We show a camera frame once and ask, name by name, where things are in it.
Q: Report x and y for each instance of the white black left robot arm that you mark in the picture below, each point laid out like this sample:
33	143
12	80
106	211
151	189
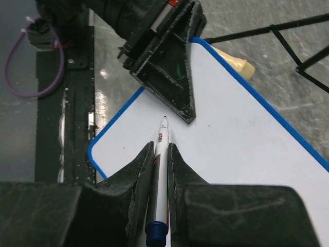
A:
67	17

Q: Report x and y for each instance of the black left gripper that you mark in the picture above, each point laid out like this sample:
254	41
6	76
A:
157	48

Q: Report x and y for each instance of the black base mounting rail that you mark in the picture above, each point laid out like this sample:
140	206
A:
65	120

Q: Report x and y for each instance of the blue framed whiteboard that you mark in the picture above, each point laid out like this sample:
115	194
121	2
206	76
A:
236	137

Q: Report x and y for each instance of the white blue whiteboard marker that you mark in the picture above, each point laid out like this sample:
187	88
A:
157	221

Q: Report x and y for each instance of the wooden microphone toy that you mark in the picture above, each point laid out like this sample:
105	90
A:
243	67

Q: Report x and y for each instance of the black music stand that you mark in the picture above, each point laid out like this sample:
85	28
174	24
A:
276	30

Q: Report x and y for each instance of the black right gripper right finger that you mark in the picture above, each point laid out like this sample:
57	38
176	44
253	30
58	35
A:
204	214

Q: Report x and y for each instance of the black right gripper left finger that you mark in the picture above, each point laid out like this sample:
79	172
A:
110	213

